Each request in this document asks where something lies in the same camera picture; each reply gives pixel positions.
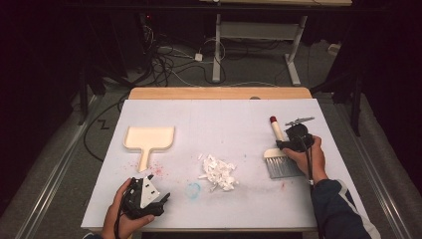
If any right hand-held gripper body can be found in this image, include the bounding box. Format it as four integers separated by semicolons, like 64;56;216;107
284;116;316;154

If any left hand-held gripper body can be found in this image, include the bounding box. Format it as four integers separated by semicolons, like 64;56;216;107
122;175;166;221

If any cream brush with red tip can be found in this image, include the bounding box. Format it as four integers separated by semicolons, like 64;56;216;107
263;116;306;180

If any cream plastic dustpan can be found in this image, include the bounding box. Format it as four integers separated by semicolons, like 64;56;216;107
122;124;176;174

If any pile of white paper scraps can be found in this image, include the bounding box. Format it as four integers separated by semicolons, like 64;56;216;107
197;152;240;193

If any person's left hand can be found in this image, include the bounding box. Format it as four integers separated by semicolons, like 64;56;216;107
101;178;156;239

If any white table mat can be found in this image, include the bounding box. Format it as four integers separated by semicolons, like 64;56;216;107
81;98;369;230

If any white box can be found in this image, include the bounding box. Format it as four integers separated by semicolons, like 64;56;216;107
326;42;342;56

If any wooden table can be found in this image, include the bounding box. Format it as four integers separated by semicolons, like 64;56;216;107
87;86;319;233

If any black metal stand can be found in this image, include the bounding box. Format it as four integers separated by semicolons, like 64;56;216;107
78;64;90;126

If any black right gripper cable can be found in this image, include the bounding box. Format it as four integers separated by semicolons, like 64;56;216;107
298;134;325;239

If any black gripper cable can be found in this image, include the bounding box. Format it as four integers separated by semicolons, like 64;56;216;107
298;134;325;239
113;195;126;239

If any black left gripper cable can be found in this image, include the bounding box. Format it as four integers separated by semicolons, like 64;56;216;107
113;195;126;239

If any black floor cable loop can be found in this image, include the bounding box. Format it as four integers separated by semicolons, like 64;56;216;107
83;98;133;163

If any metal floor rail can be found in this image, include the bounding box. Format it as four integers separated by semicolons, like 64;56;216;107
14;94;101;239
333;101;414;239

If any bundle of floor cables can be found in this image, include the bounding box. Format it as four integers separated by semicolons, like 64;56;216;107
141;24;228;88

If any white desk frame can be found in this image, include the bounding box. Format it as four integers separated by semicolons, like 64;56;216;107
200;0;353;87

